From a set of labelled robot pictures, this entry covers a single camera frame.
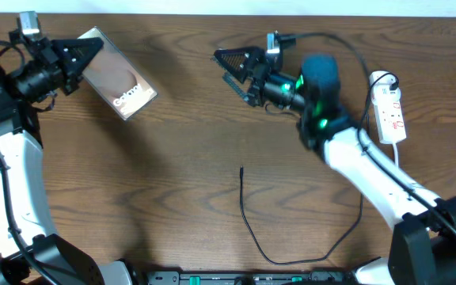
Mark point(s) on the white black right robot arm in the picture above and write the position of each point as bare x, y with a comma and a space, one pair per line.
423, 225

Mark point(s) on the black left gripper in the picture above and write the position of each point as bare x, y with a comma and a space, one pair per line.
47, 49

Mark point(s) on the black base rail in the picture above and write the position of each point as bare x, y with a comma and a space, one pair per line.
170, 277

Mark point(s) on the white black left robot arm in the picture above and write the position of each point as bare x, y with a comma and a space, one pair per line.
29, 241

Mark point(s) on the white power strip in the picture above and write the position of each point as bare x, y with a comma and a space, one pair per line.
385, 97

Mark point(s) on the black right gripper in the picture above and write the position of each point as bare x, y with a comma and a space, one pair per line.
256, 59

